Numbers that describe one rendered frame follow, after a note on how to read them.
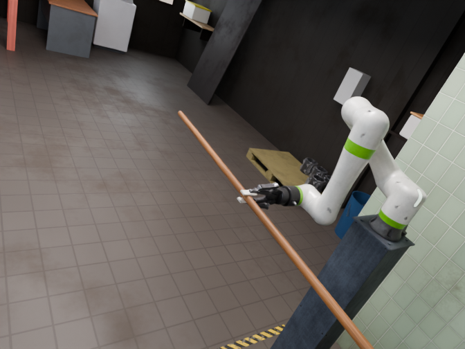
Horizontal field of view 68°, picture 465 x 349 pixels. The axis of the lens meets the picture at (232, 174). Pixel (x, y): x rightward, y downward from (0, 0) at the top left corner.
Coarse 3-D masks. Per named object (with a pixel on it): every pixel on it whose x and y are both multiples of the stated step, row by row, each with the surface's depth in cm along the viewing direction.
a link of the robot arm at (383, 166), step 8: (344, 104) 146; (352, 104) 140; (360, 104) 137; (368, 104) 137; (344, 112) 144; (352, 112) 137; (344, 120) 147; (384, 144) 151; (376, 152) 151; (384, 152) 151; (376, 160) 153; (384, 160) 153; (392, 160) 155; (376, 168) 156; (384, 168) 154; (392, 168) 155; (376, 176) 159; (384, 176) 157; (392, 176) 155; (376, 184) 164; (384, 184) 156
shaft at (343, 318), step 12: (192, 132) 179; (204, 144) 168; (216, 156) 160; (240, 192) 141; (252, 204) 135; (264, 216) 129; (276, 228) 125; (276, 240) 122; (288, 252) 117; (300, 264) 112; (312, 276) 109; (324, 288) 105; (324, 300) 103; (336, 312) 100; (348, 324) 96; (360, 336) 94; (372, 348) 91
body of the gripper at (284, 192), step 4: (280, 188) 149; (284, 188) 150; (272, 192) 146; (276, 192) 146; (280, 192) 148; (284, 192) 148; (268, 196) 146; (280, 196) 148; (284, 196) 147; (288, 196) 148; (276, 200) 150; (280, 200) 148; (284, 200) 148
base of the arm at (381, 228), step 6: (378, 216) 155; (372, 222) 156; (378, 222) 153; (384, 222) 151; (372, 228) 154; (378, 228) 152; (384, 228) 151; (390, 228) 150; (384, 234) 151; (390, 234) 151; (396, 234) 151; (402, 234) 158; (390, 240) 151; (396, 240) 152
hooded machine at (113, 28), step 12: (96, 0) 662; (108, 0) 641; (120, 0) 654; (132, 0) 663; (96, 12) 658; (108, 12) 653; (120, 12) 663; (132, 12) 672; (96, 24) 656; (108, 24) 664; (120, 24) 675; (132, 24) 685; (96, 36) 667; (108, 36) 676; (120, 36) 687; (108, 48) 693; (120, 48) 700
